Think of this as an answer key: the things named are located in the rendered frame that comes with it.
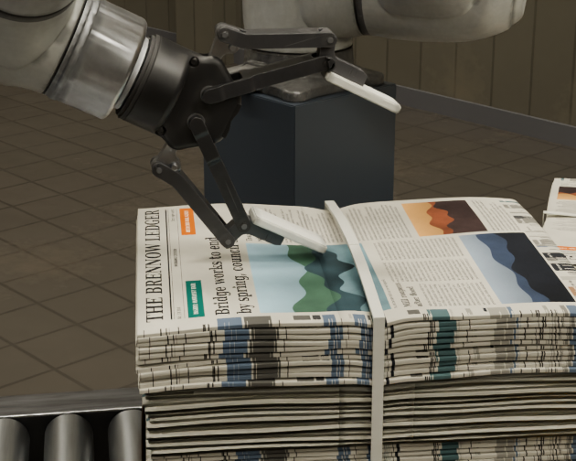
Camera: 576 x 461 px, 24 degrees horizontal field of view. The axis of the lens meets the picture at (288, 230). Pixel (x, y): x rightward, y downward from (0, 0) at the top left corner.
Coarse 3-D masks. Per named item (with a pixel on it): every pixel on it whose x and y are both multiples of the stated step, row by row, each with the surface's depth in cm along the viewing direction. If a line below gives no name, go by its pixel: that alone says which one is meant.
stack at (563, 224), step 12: (564, 180) 204; (552, 192) 199; (564, 192) 198; (552, 204) 194; (564, 204) 193; (552, 216) 190; (564, 216) 189; (552, 228) 184; (564, 228) 184; (552, 240) 179; (564, 240) 179; (564, 252) 175
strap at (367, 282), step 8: (328, 208) 127; (336, 208) 126; (336, 216) 123; (344, 216) 123; (344, 224) 120; (344, 232) 117; (352, 232) 117; (352, 240) 115; (352, 248) 114; (352, 256) 112; (360, 256) 112; (360, 264) 110; (360, 272) 109; (368, 272) 109; (360, 280) 108; (368, 280) 108; (368, 288) 107; (368, 296) 105; (376, 296) 105; (368, 304) 105; (376, 304) 104; (376, 312) 103
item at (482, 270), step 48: (384, 240) 120; (432, 240) 119; (480, 240) 119; (528, 240) 119; (432, 288) 108; (480, 288) 109; (528, 288) 108; (432, 336) 104; (480, 336) 104; (528, 336) 104; (432, 384) 105; (480, 384) 106; (528, 384) 106; (432, 432) 107; (480, 432) 107; (528, 432) 108
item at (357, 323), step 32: (320, 224) 124; (352, 224) 124; (320, 256) 116; (384, 256) 116; (352, 288) 109; (384, 288) 108; (352, 320) 103; (416, 320) 103; (352, 352) 104; (384, 352) 104; (352, 384) 105; (384, 384) 105; (352, 416) 106; (384, 416) 106; (352, 448) 107; (384, 448) 108
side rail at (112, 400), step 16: (0, 400) 140; (16, 400) 140; (32, 400) 140; (48, 400) 140; (64, 400) 140; (80, 400) 140; (96, 400) 140; (112, 400) 140; (128, 400) 140; (0, 416) 137; (16, 416) 137; (32, 416) 137; (48, 416) 138; (96, 416) 138; (112, 416) 139; (32, 432) 138; (96, 432) 139; (32, 448) 138; (96, 448) 140
